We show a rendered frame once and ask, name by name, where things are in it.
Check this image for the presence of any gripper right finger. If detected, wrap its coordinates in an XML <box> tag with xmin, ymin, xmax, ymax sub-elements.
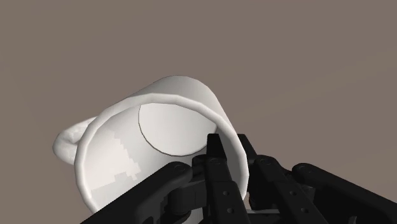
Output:
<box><xmin>237</xmin><ymin>134</ymin><xmax>397</xmax><ymax>224</ymax></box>

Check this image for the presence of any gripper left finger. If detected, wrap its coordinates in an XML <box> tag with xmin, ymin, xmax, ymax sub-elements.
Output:
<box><xmin>80</xmin><ymin>133</ymin><xmax>251</xmax><ymax>224</ymax></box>

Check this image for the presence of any white mug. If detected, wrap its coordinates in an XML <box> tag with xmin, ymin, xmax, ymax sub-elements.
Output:
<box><xmin>52</xmin><ymin>75</ymin><xmax>250</xmax><ymax>224</ymax></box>

